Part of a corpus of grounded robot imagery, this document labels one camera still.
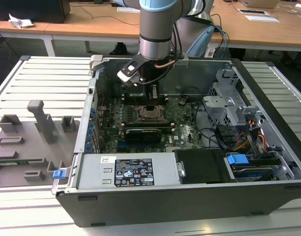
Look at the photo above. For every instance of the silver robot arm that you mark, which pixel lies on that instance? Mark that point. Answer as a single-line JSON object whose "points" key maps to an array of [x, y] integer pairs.
{"points": [[155, 24]]}

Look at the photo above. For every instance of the CPU socket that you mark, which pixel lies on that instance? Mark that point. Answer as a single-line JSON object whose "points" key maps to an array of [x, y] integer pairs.
{"points": [[140, 121]]}

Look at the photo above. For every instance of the black RAM slot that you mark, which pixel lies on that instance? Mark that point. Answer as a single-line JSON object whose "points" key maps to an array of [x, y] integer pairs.
{"points": [[148, 125]]}

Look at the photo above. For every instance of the black graphics card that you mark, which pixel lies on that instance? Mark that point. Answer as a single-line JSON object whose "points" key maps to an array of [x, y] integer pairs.
{"points": [[143, 135]]}

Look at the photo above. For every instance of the pale blue teach pendant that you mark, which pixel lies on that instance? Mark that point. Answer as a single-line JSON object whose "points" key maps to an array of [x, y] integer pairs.
{"points": [[199, 41]]}

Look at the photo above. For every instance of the green motherboard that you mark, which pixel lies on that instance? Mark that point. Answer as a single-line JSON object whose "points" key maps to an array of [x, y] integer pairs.
{"points": [[185, 137]]}

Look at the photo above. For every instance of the metal drive cage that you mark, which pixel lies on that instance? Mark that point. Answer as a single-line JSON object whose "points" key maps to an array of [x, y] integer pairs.
{"points": [[221, 108]]}

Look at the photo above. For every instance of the wooden desk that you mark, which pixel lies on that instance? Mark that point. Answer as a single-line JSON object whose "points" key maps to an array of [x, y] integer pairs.
{"points": [[79, 24], [263, 32]]}

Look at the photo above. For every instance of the black plastic shroud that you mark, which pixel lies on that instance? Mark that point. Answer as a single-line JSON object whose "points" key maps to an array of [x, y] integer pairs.
{"points": [[202, 167]]}

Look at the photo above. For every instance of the grey power supply unit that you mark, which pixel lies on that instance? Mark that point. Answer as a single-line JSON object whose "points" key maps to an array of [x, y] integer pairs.
{"points": [[91, 172]]}

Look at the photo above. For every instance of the blue disk carrier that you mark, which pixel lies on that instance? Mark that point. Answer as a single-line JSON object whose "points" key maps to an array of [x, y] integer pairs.
{"points": [[236, 161]]}

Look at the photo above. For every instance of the black grey PC case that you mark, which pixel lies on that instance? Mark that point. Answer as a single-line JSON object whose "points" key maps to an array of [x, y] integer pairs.
{"points": [[165, 209]]}

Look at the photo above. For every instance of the blue plastic latch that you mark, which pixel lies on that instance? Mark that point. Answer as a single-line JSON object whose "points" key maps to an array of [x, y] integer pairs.
{"points": [[59, 174]]}

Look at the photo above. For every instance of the silver laptop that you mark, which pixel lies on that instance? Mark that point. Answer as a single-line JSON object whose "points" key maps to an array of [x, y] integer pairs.
{"points": [[258, 3]]}

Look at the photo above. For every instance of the grey parts rack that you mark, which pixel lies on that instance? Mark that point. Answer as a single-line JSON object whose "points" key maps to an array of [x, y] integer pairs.
{"points": [[30, 147]]}

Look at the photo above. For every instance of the black monitor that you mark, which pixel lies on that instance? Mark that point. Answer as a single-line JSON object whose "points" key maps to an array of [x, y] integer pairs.
{"points": [[30, 9]]}

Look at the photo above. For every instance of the crumpled white paper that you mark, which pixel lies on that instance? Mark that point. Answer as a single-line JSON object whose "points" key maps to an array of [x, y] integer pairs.
{"points": [[20, 20]]}

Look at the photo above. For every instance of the hard disk drive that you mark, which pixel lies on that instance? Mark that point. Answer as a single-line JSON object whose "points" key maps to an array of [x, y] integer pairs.
{"points": [[258, 172]]}

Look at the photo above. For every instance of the green RAM stick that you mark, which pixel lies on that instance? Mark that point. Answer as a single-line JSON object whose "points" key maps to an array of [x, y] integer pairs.
{"points": [[17, 161]]}

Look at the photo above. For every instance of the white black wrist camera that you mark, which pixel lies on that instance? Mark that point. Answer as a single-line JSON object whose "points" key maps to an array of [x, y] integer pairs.
{"points": [[129, 70]]}

